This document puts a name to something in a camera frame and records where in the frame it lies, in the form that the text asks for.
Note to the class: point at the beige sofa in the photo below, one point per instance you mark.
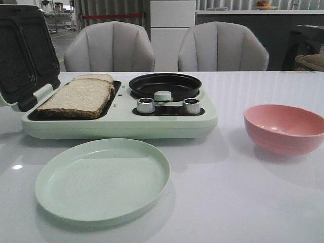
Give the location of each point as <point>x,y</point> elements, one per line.
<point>312,62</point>

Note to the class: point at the fruit plate on counter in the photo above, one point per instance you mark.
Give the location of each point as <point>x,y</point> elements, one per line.
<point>264,5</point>

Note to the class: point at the left grey upholstered chair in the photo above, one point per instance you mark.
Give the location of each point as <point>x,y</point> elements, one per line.
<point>110,46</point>

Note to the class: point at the pink plastic bowl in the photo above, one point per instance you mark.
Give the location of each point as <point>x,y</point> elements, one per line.
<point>284,130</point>

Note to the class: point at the black round frying pan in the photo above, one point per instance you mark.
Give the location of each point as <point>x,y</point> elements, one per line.
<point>181,86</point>

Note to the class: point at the white refrigerator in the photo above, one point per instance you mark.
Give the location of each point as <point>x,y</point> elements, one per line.
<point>169,21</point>

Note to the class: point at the silver control knob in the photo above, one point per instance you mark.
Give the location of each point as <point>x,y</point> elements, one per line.
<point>145,105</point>
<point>191,106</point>

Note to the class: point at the white bread slice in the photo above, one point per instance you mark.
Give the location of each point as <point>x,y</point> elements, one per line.
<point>104,77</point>
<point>80,98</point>

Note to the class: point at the dark grey kitchen counter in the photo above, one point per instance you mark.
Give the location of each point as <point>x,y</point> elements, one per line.
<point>271,27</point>

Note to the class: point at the right silver control knob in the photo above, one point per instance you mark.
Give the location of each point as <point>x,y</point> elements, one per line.
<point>191,106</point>

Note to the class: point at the left silver control knob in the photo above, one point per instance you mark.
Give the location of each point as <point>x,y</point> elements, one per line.
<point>145,105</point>

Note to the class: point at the grey upholstered chair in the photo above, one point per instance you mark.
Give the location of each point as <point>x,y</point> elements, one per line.
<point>221,46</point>
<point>110,46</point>

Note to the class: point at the mint green breakfast maker base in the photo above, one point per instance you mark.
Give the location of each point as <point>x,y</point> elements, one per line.
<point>169,120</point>

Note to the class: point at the right grey upholstered chair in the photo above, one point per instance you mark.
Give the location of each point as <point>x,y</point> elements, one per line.
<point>221,46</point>

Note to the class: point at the mint green round plate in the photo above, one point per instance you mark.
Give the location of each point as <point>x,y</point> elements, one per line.
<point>103,182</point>

